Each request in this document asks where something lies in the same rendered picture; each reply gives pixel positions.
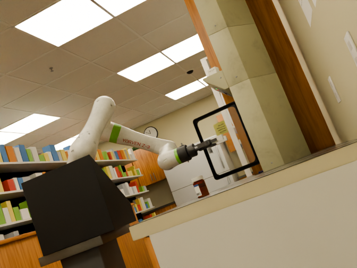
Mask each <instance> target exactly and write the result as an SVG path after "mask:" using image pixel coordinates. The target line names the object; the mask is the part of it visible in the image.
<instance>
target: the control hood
mask: <svg viewBox="0 0 357 268"><path fill-rule="evenodd" d="M203 81H204V82H205V83H206V84H208V85H209V86H210V87H211V88H213V89H214V90H216V89H215V88H214V87H216V88H218V89H221V90H223V91H226V92H227V93H228V94H230V95H231V97H233V96H232V93H231V91H230V88H229V86H228V83H227V81H226V79H225V76H224V74H223V71H219V72H217V73H214V74H212V75H210V76H208V77H206V78H204V79H203ZM212 86H213V87H212ZM216 91H217V90H216Z"/></svg>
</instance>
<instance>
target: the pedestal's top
mask: <svg viewBox="0 0 357 268"><path fill-rule="evenodd" d="M129 227H130V225H129V224H127V225H125V226H122V227H120V228H118V229H115V230H112V231H110V232H107V233H105V234H101V235H99V236H96V237H94V238H91V239H88V240H86V241H83V242H80V243H78V244H75V245H73V246H70V247H67V248H64V249H62V250H59V251H57V252H54V253H51V254H49V255H46V256H43V257H41V258H38V259H39V263H40V266H41V267H43V266H45V265H48V264H51V263H54V262H57V261H60V260H62V259H65V258H67V257H70V256H73V255H75V254H78V253H81V252H84V251H86V250H89V249H92V248H95V247H97V246H100V245H103V244H105V243H107V242H109V241H111V240H113V239H116V238H118V237H120V236H122V235H124V234H126V233H129V232H130V230H129Z"/></svg>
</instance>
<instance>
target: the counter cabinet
mask: <svg viewBox="0 0 357 268"><path fill-rule="evenodd" d="M144 242H145V244H146V247H147V250H148V253H149V256H150V259H151V262H152V265H153V267H154V268H357V160H356V161H353V162H351V163H347V164H345V165H342V166H339V167H336V168H334V169H331V170H329V171H326V172H323V173H320V174H317V175H314V176H312V177H309V178H306V179H304V180H301V181H298V182H295V183H293V184H290V185H287V186H285V187H281V188H279V189H276V190H273V191H270V192H268V193H265V194H262V195H260V196H257V197H254V198H251V199H248V200H245V201H243V202H240V203H237V204H235V205H232V206H229V207H226V208H224V209H221V210H219V211H215V212H212V213H210V214H207V215H204V216H201V217H199V218H196V219H194V220H191V221H188V222H185V223H182V224H179V225H176V226H174V227H171V228H169V229H166V230H163V231H160V232H158V233H154V234H152V235H150V236H148V237H147V238H145V239H144Z"/></svg>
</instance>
